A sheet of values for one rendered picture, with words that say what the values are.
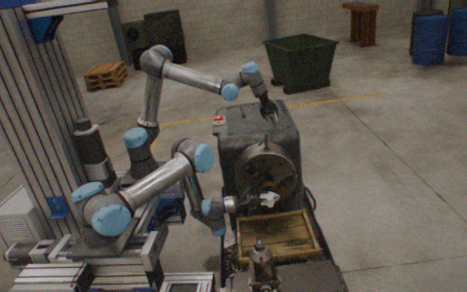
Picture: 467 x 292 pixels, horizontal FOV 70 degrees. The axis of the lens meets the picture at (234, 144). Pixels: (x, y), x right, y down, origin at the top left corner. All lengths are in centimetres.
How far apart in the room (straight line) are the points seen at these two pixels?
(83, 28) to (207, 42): 392
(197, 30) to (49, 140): 1018
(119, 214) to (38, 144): 50
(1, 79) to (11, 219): 63
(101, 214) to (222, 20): 1047
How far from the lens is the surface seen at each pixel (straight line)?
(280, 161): 168
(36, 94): 146
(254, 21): 1149
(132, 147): 174
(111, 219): 124
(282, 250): 162
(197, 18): 1144
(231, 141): 181
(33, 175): 165
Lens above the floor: 201
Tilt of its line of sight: 26 degrees down
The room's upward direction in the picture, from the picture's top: 8 degrees counter-clockwise
